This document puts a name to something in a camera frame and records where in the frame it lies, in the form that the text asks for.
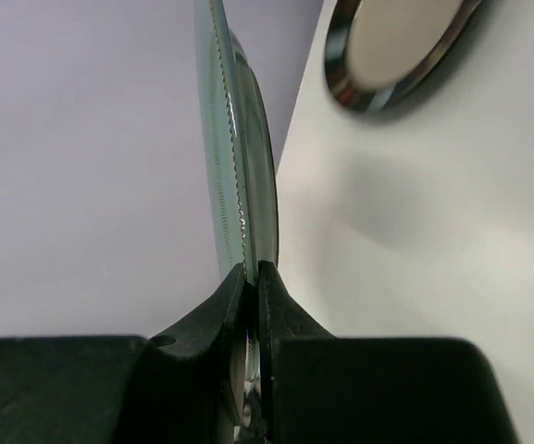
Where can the brown rimmed beige plate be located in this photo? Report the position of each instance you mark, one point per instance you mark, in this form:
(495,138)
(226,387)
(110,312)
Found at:
(378,51)

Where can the grey blue round plate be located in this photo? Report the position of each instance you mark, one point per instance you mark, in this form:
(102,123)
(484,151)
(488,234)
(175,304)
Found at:
(238,153)

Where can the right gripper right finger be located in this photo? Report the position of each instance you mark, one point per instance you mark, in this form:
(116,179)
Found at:
(319,388)

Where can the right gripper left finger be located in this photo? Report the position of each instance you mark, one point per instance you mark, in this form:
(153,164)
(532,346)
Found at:
(184,385)

